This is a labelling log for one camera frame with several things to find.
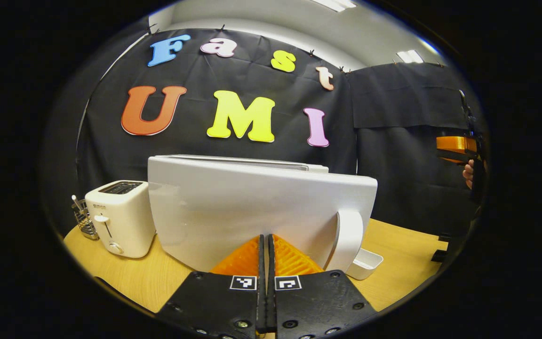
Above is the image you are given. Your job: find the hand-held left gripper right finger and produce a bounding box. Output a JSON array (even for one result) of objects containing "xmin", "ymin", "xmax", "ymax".
[{"xmin": 267, "ymin": 234, "xmax": 377, "ymax": 339}]

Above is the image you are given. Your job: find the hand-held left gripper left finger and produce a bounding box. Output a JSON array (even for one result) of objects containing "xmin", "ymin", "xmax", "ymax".
[{"xmin": 156, "ymin": 234, "xmax": 266, "ymax": 339}]

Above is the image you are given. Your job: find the white microwave oven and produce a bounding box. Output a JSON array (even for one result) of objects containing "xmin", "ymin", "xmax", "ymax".
[{"xmin": 147, "ymin": 154, "xmax": 379, "ymax": 274}]

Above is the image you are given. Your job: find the black backdrop cloth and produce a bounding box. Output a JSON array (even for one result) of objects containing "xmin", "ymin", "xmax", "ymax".
[{"xmin": 76, "ymin": 28, "xmax": 486, "ymax": 236}]

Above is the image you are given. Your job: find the small white rectangular dish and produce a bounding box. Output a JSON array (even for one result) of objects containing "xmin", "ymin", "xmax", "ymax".
[{"xmin": 346, "ymin": 248, "xmax": 384, "ymax": 281}]

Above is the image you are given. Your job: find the small ceiling light panel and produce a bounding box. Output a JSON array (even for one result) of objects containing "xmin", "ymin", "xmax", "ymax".
[{"xmin": 396, "ymin": 49, "xmax": 424, "ymax": 64}]

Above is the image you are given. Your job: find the white toaster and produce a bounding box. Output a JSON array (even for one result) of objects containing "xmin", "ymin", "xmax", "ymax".
[{"xmin": 85, "ymin": 180, "xmax": 156, "ymax": 258}]

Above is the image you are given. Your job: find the large ceiling light panel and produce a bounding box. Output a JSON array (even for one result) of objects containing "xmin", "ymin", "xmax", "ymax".
[{"xmin": 311, "ymin": 0, "xmax": 356, "ymax": 12}]

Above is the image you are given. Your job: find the wire basket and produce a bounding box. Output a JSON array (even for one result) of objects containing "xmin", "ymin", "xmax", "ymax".
[{"xmin": 71, "ymin": 194, "xmax": 100, "ymax": 241}]

